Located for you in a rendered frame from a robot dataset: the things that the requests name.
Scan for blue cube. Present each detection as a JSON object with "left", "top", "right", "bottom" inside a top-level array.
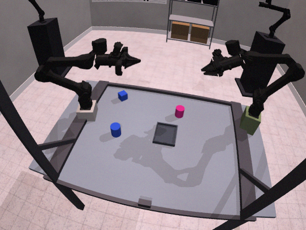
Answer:
[{"left": 118, "top": 90, "right": 128, "bottom": 101}]

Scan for magenta cylinder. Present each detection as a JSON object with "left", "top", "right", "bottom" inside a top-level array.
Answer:
[{"left": 175, "top": 105, "right": 185, "bottom": 118}]

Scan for blue cylinder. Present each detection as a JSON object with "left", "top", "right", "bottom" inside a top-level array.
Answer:
[{"left": 110, "top": 122, "right": 121, "bottom": 138}]

